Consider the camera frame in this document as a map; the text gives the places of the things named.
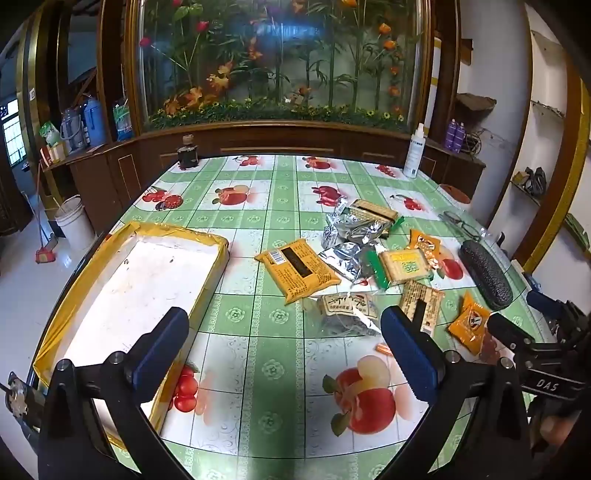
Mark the beige snack packet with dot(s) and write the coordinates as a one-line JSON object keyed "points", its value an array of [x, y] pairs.
{"points": [[415, 295]]}

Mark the red broom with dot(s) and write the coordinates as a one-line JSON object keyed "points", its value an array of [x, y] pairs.
{"points": [[45, 255]]}

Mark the purple bottle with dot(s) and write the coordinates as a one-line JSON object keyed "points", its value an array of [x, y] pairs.
{"points": [[451, 134], [460, 137]]}

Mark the cracker packet with green ends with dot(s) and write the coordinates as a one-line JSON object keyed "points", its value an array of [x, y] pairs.
{"points": [[371, 211]]}

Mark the red clay pot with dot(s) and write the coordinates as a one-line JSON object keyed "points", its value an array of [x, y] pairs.
{"points": [[457, 194]]}

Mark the brown wooden cabinet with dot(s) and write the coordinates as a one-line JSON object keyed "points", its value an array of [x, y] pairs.
{"points": [[277, 138]]}

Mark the white plastic bucket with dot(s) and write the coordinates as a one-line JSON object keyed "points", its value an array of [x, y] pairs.
{"points": [[76, 226]]}

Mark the black glasses case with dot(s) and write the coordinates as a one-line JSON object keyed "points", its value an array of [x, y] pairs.
{"points": [[487, 274]]}

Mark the eyeglasses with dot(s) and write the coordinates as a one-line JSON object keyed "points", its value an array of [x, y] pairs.
{"points": [[451, 218]]}

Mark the small orange snack packet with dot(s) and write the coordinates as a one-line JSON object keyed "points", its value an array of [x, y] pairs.
{"points": [[468, 323], [427, 242]]}

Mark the yellow green cracker packet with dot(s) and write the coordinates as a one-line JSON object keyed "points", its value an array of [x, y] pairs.
{"points": [[406, 267]]}

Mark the green white bag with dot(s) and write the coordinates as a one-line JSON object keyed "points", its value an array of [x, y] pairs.
{"points": [[50, 131]]}

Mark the large orange snack packet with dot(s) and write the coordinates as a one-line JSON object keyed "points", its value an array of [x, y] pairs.
{"points": [[295, 272]]}

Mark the clear packet with brown label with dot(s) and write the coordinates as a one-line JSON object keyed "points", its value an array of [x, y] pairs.
{"points": [[344, 307]]}

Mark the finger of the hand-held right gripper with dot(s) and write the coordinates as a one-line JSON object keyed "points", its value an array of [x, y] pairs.
{"points": [[508, 332], [542, 302]]}

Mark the dark shoe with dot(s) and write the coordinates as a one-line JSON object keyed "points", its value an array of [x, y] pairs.
{"points": [[535, 182]]}

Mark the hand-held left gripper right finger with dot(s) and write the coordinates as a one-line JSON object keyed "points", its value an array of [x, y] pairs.
{"points": [[411, 360]]}

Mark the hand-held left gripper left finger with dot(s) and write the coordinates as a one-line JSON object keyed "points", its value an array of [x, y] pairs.
{"points": [[159, 357]]}

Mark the rusty metal table bracket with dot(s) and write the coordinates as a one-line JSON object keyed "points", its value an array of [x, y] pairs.
{"points": [[19, 401]]}

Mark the white spray bottle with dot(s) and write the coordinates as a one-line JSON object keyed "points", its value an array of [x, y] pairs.
{"points": [[414, 157]]}

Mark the fruit print green tablecloth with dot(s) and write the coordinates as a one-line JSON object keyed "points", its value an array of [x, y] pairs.
{"points": [[277, 207]]}

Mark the barred window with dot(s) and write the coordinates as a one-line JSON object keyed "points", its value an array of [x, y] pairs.
{"points": [[11, 138]]}

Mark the yellow snack box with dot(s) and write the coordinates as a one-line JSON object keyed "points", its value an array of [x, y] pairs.
{"points": [[138, 277]]}

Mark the small orange wrapper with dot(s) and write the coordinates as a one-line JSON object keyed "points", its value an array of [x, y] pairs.
{"points": [[384, 350]]}

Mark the glass case with artificial flowers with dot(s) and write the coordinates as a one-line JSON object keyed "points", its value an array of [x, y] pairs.
{"points": [[277, 69]]}

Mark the small cardboard box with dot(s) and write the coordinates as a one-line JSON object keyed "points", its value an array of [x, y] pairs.
{"points": [[55, 152]]}

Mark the blue thermos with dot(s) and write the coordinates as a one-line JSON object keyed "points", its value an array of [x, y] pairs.
{"points": [[94, 124]]}

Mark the grey thermos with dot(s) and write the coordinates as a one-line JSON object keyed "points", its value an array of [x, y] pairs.
{"points": [[74, 131]]}

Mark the dark ink bottle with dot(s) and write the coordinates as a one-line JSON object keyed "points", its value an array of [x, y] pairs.
{"points": [[188, 157]]}

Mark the silver foil snack packet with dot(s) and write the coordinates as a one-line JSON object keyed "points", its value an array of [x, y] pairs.
{"points": [[346, 258], [360, 230]]}

